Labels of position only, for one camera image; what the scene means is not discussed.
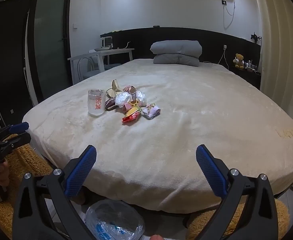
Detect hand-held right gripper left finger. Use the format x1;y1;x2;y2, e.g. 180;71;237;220
12;144;97;240

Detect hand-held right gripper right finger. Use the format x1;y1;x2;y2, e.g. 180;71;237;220
196;144;278;240

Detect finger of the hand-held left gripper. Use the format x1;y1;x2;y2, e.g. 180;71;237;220
0;122;29;142
0;132;31;153

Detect clear plastic garbage bag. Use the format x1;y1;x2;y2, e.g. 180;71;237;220
84;199;146;240

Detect white plastic bag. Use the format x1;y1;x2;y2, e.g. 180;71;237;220
134;90;147;107
115;92;133;108

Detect beige paper bag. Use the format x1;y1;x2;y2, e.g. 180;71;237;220
106;79;123;97

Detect person's left hand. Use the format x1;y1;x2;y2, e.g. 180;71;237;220
0;160;10;188

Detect bed with beige blanket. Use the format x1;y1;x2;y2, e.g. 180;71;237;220
22;58;293;212

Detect clear plastic cup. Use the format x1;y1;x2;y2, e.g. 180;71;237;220
88;89;104;117

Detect black panel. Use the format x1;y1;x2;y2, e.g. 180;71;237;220
0;0;37;140

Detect dark brown snack wrapper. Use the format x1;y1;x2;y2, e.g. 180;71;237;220
105;98;117;112

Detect red snack wrapper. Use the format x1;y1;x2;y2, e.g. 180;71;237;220
122;110;142;123

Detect purple snack wrapper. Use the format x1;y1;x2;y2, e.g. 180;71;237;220
142;104;160;120

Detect dark frosted glass door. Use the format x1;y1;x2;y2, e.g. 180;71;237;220
28;0;73;104

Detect transparent chair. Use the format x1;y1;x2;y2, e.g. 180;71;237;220
77;52;122;80

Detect dark nightstand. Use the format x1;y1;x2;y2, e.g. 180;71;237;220
230;64;262;90

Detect yellow teddy bear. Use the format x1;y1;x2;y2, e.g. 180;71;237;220
233;53;245;70

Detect white desk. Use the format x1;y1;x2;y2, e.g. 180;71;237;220
68;47;135;85

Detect white kettle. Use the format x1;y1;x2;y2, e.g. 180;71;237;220
101;36;113;49

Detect stacked grey pillows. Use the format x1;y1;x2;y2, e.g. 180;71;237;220
150;40;202;67

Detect cream curtain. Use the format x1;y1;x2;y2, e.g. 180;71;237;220
250;0;293;135

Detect black headboard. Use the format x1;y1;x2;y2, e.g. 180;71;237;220
100;27;262;90

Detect white charging cable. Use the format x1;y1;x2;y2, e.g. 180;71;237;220
203;47;226;65

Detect white power cord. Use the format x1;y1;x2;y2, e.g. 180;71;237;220
223;0;237;29

